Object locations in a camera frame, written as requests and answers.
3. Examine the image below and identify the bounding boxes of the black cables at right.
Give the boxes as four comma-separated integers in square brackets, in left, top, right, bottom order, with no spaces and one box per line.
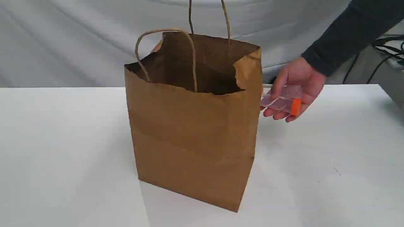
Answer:
[342,35,404,84]

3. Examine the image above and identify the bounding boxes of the clear tube with orange cap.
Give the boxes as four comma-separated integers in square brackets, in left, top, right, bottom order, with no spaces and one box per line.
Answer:
[260,85,302,116]

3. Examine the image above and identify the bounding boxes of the dark sleeved forearm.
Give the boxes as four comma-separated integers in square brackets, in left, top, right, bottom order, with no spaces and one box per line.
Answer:
[301,0,404,76]

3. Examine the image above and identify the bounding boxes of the person's bare hand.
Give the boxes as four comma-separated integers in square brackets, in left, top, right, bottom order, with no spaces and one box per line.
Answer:
[261,57,327,123]

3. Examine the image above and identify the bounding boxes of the black handbag behind table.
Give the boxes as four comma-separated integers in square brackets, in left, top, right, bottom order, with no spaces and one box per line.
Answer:
[268,76,277,84]

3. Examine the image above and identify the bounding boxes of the brown paper bag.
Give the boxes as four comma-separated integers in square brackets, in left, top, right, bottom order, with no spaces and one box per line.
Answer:
[125,1,263,212]

